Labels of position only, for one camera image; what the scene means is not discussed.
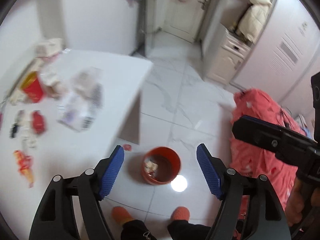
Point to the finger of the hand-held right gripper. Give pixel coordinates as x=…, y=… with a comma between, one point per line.
x=260, y=135

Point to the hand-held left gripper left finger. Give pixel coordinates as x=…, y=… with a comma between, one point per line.
x=112, y=172

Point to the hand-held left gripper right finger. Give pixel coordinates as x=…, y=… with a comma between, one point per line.
x=208, y=172

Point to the orange plastic bin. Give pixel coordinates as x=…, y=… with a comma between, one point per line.
x=172, y=172

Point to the paper scraps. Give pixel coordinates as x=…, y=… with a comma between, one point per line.
x=151, y=166

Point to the orange snack wrapper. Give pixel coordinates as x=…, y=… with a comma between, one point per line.
x=23, y=165

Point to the beige paper bag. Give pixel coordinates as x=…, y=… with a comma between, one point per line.
x=51, y=81

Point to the red paper carton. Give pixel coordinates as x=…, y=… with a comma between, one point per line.
x=32, y=91

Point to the person's right hand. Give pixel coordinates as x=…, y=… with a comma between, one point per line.
x=293, y=202

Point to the pink printed blanket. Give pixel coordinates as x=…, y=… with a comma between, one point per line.
x=260, y=160

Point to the small red wrapper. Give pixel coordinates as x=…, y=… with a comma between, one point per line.
x=126, y=147

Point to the orange slipper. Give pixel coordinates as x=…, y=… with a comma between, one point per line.
x=121, y=215
x=180, y=213

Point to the person's left leg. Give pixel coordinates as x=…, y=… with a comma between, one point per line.
x=135, y=231

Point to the person's leg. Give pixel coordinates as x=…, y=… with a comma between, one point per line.
x=135, y=231
x=185, y=231

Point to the person's right leg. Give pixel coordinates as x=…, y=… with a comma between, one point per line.
x=185, y=231

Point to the clear plastic bag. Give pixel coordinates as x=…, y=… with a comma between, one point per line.
x=75, y=115

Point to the white cabinet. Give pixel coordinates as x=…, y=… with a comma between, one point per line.
x=225, y=57

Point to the white paper scrap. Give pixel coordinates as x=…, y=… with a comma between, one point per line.
x=28, y=143

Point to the pink and white small appliance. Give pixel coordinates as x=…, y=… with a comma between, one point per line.
x=38, y=122

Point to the white table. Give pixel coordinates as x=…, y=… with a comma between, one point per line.
x=107, y=80

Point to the white appliance with grey label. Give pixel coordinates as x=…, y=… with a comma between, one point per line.
x=287, y=30

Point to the beige padded jacket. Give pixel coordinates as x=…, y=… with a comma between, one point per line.
x=255, y=17

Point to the white tissue pack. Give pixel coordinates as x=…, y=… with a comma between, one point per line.
x=48, y=46

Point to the white door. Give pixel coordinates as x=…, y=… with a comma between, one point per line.
x=185, y=15

